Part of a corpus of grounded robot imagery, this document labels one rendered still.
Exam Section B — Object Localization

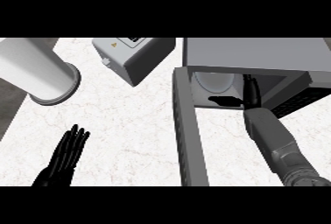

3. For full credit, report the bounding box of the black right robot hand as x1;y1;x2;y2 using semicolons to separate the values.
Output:
207;73;263;110

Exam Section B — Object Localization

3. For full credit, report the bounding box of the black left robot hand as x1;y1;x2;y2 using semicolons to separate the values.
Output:
31;123;92;187

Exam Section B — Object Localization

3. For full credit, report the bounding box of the white cylindrical appliance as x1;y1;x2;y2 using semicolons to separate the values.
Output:
0;38;83;107

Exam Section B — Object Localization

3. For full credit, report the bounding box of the grey microwave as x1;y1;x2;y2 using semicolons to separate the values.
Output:
182;38;331;119

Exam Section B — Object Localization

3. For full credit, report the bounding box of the grey microwave door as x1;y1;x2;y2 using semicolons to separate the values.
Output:
170;66;211;187

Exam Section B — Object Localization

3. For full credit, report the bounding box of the white microwave turntable plate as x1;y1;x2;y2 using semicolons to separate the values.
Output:
194;72;236;95

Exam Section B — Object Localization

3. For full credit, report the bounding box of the grey box appliance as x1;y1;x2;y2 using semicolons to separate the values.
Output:
90;38;177;88

